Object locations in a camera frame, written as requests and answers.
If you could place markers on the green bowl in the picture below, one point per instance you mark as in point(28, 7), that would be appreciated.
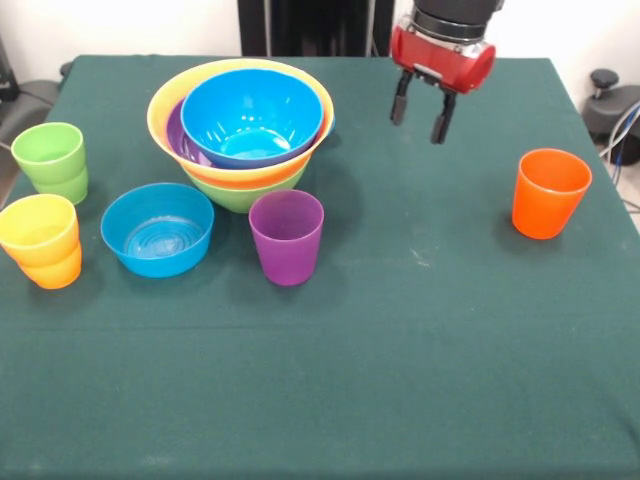
point(240, 200)

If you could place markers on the large blue bowl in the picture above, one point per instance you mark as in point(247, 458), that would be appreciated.
point(250, 110)

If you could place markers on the blue cup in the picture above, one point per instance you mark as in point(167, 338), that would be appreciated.
point(332, 127)

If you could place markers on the dark green table cloth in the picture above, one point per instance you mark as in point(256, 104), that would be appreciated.
point(320, 375)

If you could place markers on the black table clamp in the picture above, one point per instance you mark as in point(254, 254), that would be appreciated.
point(65, 69)

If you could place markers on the yellow cup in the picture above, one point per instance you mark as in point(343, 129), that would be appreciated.
point(37, 247)

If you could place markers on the purple bowl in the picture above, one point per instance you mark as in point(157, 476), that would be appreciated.
point(180, 135)

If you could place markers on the small blue bowl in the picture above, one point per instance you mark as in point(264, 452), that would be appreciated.
point(157, 262)

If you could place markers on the yellow bowl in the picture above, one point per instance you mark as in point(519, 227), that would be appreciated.
point(165, 100)

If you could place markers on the black stand with knob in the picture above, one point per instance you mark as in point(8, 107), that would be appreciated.
point(605, 80)

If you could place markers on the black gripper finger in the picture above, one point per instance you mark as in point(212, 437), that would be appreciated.
point(442, 120)
point(401, 100)

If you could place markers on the red-orange cup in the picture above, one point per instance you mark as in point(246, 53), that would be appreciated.
point(547, 210)

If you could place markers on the green cup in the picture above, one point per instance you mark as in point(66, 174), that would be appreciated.
point(67, 192)
point(47, 165)

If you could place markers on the dark equipment box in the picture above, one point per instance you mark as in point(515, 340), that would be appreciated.
point(6, 75)

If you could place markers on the orange cup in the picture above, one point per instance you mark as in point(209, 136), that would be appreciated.
point(52, 277)

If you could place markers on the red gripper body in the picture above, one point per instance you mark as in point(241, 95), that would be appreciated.
point(440, 60)

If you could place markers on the purple cup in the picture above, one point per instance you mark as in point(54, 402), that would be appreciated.
point(287, 255)

